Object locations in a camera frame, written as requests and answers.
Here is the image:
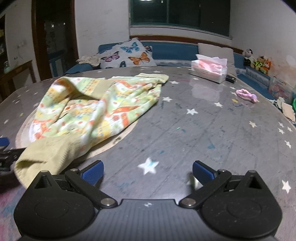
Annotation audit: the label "clear plastic toy box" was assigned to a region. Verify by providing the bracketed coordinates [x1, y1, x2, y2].
[268, 77, 293, 104]

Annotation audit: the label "colourful patterned child jacket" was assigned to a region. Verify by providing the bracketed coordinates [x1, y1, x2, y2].
[14, 73, 169, 187]

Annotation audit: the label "pink tissue box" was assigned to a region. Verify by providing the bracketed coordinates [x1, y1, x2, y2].
[190, 54, 227, 84]

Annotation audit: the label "folded beige cloths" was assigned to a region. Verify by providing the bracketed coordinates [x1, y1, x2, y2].
[276, 97, 295, 122]

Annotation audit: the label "blue sofa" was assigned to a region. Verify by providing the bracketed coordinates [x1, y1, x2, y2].
[64, 41, 276, 100]

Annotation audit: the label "grey cushion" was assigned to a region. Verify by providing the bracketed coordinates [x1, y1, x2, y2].
[198, 43, 237, 77]

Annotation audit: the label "dark window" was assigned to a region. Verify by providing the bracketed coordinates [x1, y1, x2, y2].
[130, 0, 230, 36]

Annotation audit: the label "wooden side table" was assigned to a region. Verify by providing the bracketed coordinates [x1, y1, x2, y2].
[0, 59, 37, 103]

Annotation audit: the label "yellow green plush toy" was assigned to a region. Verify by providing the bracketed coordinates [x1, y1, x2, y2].
[251, 55, 266, 71]

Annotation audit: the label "cream cloth on sofa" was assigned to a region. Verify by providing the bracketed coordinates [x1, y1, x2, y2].
[76, 55, 100, 67]

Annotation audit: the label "small black box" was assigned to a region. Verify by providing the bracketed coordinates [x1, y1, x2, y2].
[225, 74, 236, 83]

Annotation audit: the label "orange fox plush toy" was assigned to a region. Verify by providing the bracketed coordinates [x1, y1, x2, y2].
[260, 59, 272, 75]

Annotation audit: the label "panda plush toy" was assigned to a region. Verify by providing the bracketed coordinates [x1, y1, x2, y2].
[243, 49, 255, 67]

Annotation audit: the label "dark doorway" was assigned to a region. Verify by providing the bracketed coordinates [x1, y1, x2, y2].
[31, 0, 78, 80]

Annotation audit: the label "butterfly print pillow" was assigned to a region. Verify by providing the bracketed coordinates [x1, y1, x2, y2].
[99, 38, 157, 69]

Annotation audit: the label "pink hair scrunchie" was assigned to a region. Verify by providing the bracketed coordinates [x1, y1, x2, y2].
[235, 89, 258, 103]

